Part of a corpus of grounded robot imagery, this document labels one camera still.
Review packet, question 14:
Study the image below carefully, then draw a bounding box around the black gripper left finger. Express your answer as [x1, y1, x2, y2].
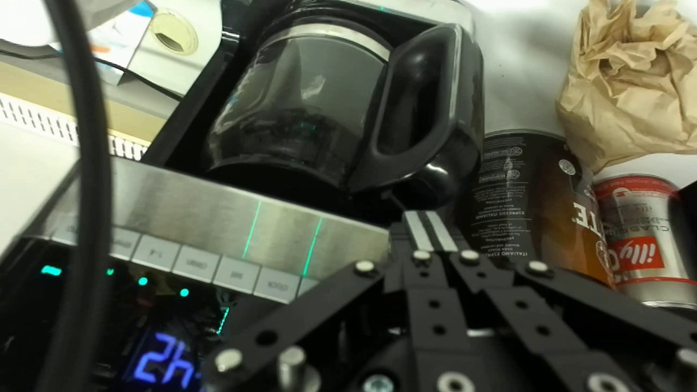
[202, 209, 465, 392]

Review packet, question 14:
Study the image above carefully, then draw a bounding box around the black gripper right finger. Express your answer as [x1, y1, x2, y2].
[422, 209, 697, 392]

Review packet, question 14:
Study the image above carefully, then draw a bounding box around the black silver drip coffeemaker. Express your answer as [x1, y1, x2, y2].
[0, 0, 485, 392]

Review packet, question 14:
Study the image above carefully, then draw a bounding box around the brown Van Houtte coffee can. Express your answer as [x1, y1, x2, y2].
[464, 128, 618, 291]

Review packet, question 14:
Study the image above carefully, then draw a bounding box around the silver red illy can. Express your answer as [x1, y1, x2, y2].
[590, 173, 697, 312]

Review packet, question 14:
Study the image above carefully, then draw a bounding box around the crumpled brown paper bag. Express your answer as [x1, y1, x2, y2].
[556, 0, 697, 177]

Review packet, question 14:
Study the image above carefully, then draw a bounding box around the beige masking tape roll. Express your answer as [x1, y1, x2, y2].
[147, 10, 201, 57]

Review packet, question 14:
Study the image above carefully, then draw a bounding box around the stack of papers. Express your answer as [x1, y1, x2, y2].
[0, 0, 220, 97]

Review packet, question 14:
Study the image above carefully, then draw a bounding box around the glass carafe black handle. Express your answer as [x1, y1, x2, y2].
[204, 11, 485, 214]

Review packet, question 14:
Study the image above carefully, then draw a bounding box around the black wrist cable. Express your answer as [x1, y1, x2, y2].
[33, 0, 115, 392]

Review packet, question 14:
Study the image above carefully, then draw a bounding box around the beige wall cable raceway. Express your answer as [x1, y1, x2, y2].
[0, 54, 169, 163]

